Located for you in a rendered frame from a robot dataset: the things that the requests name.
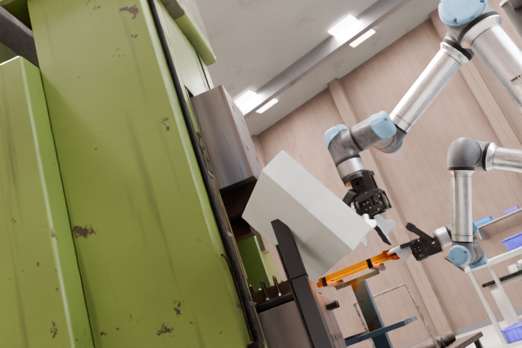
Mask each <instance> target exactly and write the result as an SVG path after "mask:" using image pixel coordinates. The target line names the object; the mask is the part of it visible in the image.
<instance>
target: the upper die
mask: <svg viewBox="0 0 522 348"><path fill-rule="evenodd" d="M257 181H258V179H257V180H255V181H252V182H250V183H247V184H245V185H243V186H240V187H238V188H235V189H233V190H230V191H228V192H226V193H223V194H221V198H222V200H223V204H224V208H225V210H226V213H227V216H228V220H229V223H230V224H232V223H234V222H236V221H240V220H242V219H243V218H242V215H243V212H244V210H245V208H246V205H247V203H248V202H249V198H250V197H251V195H252V192H253V190H254V188H255V186H256V183H257Z"/></svg>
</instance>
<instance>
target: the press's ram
mask: <svg viewBox="0 0 522 348"><path fill-rule="evenodd" d="M190 102H191V104H192V107H193V111H194V113H195V116H196V119H197V123H198V126H199V128H200V132H201V135H202V138H203V141H204V145H205V148H206V150H207V154H208V157H209V160H210V163H211V167H212V169H213V172H214V176H215V179H216V182H217V186H218V189H219V191H220V194H223V193H226V192H228V191H230V190H233V189H235V188H238V187H240V186H243V185H245V184H247V183H250V182H252V181H255V180H257V179H259V176H260V174H261V172H262V170H263V168H262V166H261V164H260V161H259V157H258V155H257V153H256V149H255V147H254V144H253V142H252V139H251V136H250V133H249V130H248V128H247V125H246V122H245V119H244V116H243V114H242V112H241V110H240V109H239V108H238V107H237V105H236V104H235V102H234V101H233V99H232V98H231V97H230V95H229V94H228V92H227V91H226V89H225V88H224V86H223V85H219V86H216V87H214V88H212V89H209V90H207V91H206V92H202V93H201V94H198V95H196V96H193V97H191V98H190Z"/></svg>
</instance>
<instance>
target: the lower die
mask: <svg viewBox="0 0 522 348"><path fill-rule="evenodd" d="M277 286H278V288H279V291H280V293H281V294H286V293H287V292H290V291H291V289H290V286H289V283H287V282H286V281H284V282H281V283H279V285H277ZM265 291H266V295H267V297H268V298H269V299H271V298H274V297H277V296H278V295H277V289H276V287H275V285H273V286H271V287H268V288H267V289H266V290H265ZM253 297H254V299H255V302H256V304H258V303H261V302H264V301H265V300H266V299H265V295H264V293H263V290H261V291H257V292H255V294H254V295H253Z"/></svg>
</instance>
